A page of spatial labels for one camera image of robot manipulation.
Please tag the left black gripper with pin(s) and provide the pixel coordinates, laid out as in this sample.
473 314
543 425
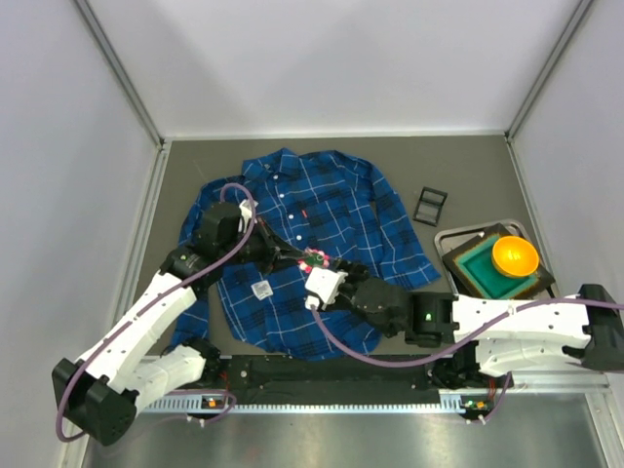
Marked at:
272 246

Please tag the white paper tag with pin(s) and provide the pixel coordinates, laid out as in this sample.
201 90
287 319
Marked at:
262 289

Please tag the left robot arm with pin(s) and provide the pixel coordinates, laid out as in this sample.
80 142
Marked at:
108 386

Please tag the small black frame stand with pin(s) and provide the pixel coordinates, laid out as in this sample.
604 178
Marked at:
429 206

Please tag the pink pompom brooch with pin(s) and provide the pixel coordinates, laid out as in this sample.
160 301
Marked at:
313 258

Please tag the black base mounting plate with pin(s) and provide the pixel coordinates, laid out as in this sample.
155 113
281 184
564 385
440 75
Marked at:
282 380

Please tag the orange plastic bowl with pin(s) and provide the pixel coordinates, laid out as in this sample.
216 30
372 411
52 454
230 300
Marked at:
514 257

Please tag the green square tray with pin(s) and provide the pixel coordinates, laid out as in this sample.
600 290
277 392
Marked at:
492 275

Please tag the metal baking tray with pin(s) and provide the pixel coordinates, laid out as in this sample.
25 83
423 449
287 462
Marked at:
458 239

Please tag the blue plaid button shirt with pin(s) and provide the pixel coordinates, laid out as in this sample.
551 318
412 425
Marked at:
328 201

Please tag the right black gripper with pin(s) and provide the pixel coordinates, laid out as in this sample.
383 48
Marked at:
349 281

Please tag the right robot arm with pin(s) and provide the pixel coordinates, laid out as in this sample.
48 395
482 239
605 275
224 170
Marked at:
489 337

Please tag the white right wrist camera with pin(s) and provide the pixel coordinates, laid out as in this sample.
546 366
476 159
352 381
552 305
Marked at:
322 287

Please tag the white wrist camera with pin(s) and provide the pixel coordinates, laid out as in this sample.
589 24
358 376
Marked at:
246 208
322 287

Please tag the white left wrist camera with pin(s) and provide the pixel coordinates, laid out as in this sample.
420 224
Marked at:
246 208

